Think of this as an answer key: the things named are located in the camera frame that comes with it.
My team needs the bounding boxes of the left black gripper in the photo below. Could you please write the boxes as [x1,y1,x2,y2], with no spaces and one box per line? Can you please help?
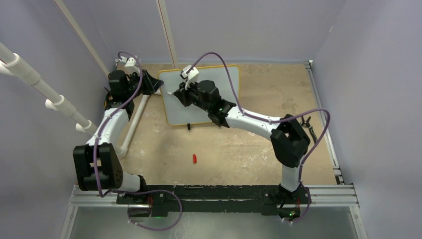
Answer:
[126,70,163,100]

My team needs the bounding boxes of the aluminium extrusion rail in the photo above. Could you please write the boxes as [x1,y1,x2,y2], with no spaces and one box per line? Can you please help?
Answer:
[73,65,358,219]

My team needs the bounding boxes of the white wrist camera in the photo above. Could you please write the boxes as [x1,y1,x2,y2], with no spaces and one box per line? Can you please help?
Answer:
[117,57,141,75]
[180,65,199,90]

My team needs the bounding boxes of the white PVC pipe frame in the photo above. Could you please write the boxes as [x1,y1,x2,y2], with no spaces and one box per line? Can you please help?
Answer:
[0,0,169,161]

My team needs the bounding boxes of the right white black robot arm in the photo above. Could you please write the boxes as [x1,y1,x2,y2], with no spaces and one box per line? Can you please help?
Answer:
[172,80,311,203]

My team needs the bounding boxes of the yellow handled pliers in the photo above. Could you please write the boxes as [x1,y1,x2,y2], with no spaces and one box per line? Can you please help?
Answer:
[104,87,113,111]

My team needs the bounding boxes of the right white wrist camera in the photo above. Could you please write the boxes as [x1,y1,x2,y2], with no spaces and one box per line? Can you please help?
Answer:
[180,65,199,90]

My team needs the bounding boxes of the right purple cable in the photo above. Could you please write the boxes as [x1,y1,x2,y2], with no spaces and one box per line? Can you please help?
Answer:
[186,51,331,225]

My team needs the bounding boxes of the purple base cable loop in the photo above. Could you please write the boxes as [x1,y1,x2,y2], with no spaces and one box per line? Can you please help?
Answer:
[127,189,183,232]

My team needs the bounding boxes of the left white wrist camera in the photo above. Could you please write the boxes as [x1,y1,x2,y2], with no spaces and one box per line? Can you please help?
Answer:
[117,57,141,75]

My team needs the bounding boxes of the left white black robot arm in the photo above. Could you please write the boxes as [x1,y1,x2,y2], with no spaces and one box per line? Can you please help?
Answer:
[73,70,164,204]

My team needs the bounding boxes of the yellow framed whiteboard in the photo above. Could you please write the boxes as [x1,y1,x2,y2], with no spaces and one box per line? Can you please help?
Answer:
[158,65,240,126]

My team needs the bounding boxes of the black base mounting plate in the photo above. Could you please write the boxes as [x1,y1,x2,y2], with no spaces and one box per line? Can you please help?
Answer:
[116,185,312,220]

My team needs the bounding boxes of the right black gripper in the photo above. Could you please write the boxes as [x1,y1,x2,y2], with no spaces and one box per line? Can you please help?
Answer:
[175,78,211,113]

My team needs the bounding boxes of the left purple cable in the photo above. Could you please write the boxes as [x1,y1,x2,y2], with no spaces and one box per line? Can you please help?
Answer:
[93,51,144,199]

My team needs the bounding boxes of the black handled pliers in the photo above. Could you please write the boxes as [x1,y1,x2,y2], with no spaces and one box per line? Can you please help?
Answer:
[300,116,317,143]

